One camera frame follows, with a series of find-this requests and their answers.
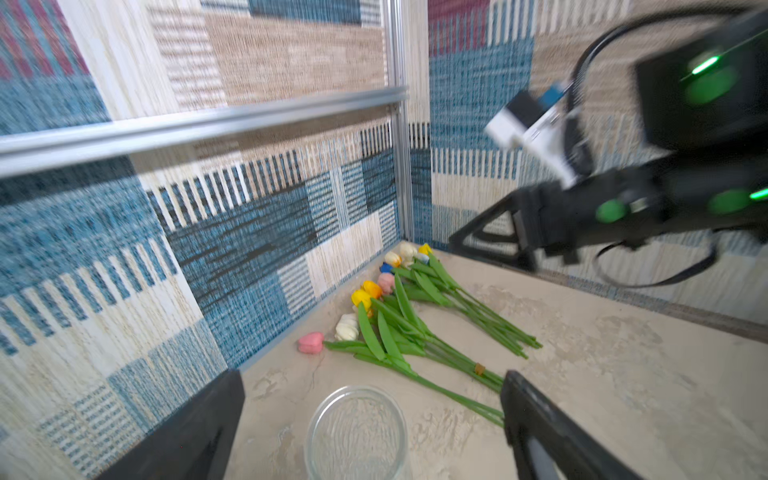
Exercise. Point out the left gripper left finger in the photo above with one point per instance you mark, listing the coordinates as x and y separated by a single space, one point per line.
193 443

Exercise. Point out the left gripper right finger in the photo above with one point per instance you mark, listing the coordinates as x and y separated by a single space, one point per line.
547 443

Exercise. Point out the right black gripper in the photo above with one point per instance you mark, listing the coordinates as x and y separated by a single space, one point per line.
618 207

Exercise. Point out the pink tulip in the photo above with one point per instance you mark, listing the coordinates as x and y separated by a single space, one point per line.
314 343

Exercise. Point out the clear glass vase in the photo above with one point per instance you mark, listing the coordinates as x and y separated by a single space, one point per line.
357 432

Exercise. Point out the tulip bunch yellow orange pink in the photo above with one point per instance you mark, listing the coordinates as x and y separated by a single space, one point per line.
402 320

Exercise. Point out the white tulip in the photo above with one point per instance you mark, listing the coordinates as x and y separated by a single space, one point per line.
372 336

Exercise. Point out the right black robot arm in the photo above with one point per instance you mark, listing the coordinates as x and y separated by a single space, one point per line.
703 103

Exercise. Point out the tulip bunch blue yellow white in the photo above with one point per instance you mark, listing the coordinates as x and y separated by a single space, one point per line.
424 278

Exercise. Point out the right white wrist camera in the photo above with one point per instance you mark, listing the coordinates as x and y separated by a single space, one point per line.
534 124

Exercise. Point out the aluminium frame crossbar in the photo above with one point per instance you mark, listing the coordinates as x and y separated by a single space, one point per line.
41 151

